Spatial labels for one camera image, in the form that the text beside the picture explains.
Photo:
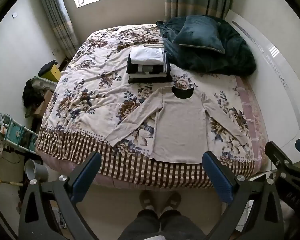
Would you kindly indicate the cardboard box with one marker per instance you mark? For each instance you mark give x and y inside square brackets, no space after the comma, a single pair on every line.
[43,102]

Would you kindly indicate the dark striped folded garment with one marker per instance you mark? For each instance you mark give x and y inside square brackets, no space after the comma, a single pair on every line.
[140,68]

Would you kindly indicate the white headboard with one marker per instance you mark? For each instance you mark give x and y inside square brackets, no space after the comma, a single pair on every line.
[277,80]

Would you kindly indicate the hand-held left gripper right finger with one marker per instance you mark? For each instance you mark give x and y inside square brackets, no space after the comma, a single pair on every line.
[217,177]

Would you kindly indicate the person's leg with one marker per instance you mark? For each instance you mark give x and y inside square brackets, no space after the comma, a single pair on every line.
[140,226]
[180,226]

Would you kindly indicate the black folded garment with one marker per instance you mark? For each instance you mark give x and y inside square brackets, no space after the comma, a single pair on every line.
[150,80]

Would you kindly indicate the navy white-trimmed folded garment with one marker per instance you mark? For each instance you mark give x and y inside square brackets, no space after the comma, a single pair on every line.
[167,62]

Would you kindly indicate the pink quilted mattress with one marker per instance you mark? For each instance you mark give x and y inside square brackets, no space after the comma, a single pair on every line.
[251,115]

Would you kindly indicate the black bag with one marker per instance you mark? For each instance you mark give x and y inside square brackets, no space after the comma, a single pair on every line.
[32,93]

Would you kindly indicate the grey bucket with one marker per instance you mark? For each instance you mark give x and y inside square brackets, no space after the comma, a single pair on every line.
[36,171]

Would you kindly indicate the beige long-sleeve shirt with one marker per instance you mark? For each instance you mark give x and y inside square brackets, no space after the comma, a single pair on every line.
[180,125]

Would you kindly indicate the dark green plush blanket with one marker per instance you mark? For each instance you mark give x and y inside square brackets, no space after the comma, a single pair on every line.
[215,60]

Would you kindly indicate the yellow cabinet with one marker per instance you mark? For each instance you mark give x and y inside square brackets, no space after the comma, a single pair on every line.
[53,74]

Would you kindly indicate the white folded garment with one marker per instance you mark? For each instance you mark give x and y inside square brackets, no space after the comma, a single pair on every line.
[146,55]

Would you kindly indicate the person's right leg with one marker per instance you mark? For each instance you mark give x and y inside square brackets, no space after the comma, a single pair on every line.
[180,226]

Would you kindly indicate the person's left leg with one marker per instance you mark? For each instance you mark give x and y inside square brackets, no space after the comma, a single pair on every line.
[140,226]

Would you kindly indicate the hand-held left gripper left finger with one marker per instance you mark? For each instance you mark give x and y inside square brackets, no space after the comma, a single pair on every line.
[86,177]

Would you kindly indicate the teal shelf cart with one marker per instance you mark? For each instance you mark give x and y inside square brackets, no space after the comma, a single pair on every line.
[17,135]

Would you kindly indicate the floral checked bed blanket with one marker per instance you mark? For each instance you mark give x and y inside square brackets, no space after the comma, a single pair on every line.
[95,62]

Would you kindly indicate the brown slipper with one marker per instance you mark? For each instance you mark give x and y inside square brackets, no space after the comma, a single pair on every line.
[147,200]
[172,201]

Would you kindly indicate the dark green pillow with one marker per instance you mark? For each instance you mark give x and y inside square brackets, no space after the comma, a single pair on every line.
[198,35]

